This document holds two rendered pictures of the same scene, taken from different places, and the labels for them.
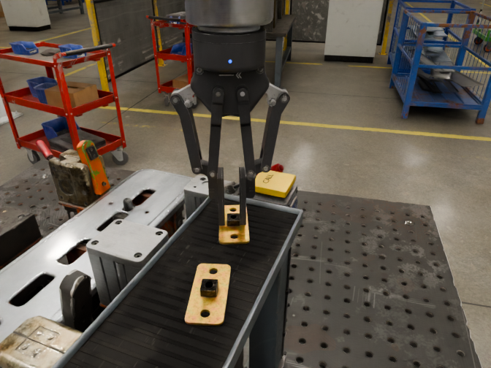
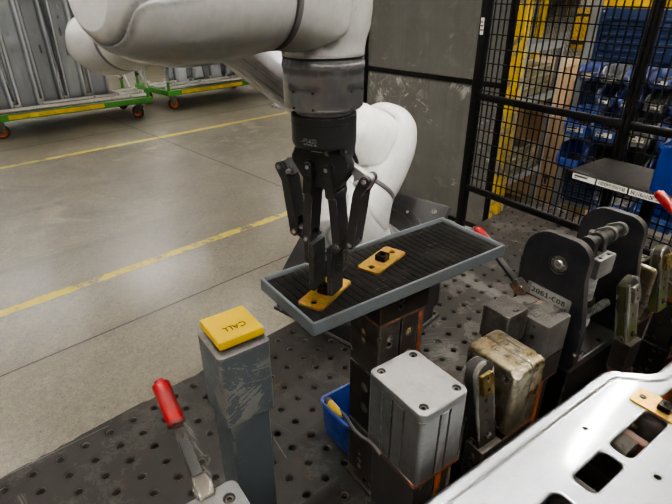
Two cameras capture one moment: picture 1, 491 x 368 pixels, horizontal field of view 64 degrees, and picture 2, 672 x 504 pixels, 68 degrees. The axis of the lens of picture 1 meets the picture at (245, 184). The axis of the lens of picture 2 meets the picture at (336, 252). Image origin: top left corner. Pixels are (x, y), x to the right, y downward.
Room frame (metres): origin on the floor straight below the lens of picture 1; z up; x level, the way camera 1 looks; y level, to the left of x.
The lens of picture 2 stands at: (0.90, 0.34, 1.53)
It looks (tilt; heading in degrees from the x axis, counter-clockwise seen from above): 28 degrees down; 213
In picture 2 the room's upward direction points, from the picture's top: straight up
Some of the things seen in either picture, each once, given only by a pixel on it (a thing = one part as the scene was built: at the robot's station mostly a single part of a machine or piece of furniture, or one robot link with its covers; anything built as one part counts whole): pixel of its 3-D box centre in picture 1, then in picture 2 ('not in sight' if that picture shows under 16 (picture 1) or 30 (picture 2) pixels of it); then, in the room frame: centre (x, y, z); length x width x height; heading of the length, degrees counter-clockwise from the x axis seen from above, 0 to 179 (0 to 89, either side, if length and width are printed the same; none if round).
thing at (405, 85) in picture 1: (440, 62); not in sight; (4.43, -2.17, 0.47); 1.20 x 0.80 x 0.95; 168
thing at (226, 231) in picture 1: (233, 220); (325, 289); (0.42, 0.02, 1.17); 0.08 x 0.04 x 0.01; 3
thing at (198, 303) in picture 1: (209, 288); (382, 257); (0.30, 0.04, 1.17); 0.08 x 0.04 x 0.01; 176
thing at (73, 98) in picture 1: (66, 108); not in sight; (2.85, 1.36, 0.49); 0.81 x 0.47 x 0.97; 61
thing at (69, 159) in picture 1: (89, 220); not in sight; (0.82, 0.40, 0.88); 0.15 x 0.11 x 0.36; 68
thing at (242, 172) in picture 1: (242, 196); (317, 263); (0.42, 0.00, 1.20); 0.03 x 0.01 x 0.07; 3
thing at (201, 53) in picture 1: (229, 72); (324, 149); (0.42, 0.02, 1.36); 0.08 x 0.07 x 0.09; 93
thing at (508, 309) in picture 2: not in sight; (487, 401); (0.22, 0.21, 0.90); 0.05 x 0.05 x 0.40; 68
